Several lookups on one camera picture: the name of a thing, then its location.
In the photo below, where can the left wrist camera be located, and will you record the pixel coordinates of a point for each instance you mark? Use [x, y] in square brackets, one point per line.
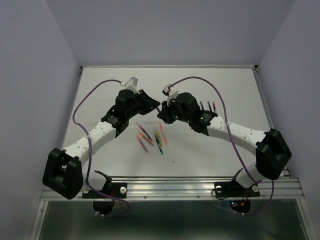
[130, 84]

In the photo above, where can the dark red pen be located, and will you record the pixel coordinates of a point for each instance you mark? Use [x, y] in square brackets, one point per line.
[144, 131]

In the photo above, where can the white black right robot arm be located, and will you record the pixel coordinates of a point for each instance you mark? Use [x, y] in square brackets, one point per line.
[269, 147]

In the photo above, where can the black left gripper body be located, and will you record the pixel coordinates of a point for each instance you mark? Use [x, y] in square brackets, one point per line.
[138, 107]

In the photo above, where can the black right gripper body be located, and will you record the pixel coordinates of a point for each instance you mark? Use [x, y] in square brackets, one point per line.
[172, 113]

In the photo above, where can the yellow highlighter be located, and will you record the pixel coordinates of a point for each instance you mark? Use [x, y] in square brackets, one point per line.
[158, 137]

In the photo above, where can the aluminium rail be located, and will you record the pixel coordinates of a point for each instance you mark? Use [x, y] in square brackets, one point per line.
[194, 188]

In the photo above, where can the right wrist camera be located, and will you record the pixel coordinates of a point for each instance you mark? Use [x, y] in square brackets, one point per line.
[170, 92]

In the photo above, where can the green pen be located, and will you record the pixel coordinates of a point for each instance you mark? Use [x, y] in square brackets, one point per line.
[157, 141]

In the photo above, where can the pink highlighter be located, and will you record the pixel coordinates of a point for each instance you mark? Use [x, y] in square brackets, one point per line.
[141, 143]

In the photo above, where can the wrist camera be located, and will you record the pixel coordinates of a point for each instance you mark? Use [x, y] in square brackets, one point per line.
[170, 92]
[130, 84]

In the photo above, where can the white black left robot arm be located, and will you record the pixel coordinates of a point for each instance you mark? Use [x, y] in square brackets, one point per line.
[64, 168]

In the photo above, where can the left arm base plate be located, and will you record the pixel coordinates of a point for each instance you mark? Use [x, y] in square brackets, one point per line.
[114, 189]

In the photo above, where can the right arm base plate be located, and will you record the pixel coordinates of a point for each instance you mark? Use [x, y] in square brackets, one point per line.
[232, 189]

